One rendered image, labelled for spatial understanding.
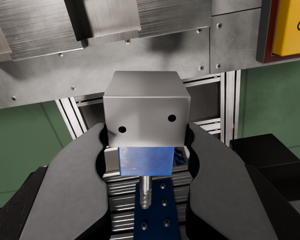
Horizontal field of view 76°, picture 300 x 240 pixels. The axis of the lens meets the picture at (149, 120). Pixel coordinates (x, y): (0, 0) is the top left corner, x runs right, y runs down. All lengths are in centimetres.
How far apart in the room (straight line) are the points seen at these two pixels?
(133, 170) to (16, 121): 132
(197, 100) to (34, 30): 84
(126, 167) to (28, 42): 13
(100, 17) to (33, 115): 120
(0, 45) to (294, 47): 30
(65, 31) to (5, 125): 135
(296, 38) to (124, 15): 19
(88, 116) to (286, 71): 111
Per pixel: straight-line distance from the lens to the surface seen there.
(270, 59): 29
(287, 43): 28
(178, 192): 46
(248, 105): 133
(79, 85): 29
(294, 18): 27
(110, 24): 20
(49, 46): 19
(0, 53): 23
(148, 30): 17
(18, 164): 167
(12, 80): 33
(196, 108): 98
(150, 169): 16
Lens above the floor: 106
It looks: 61 degrees down
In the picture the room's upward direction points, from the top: 177 degrees clockwise
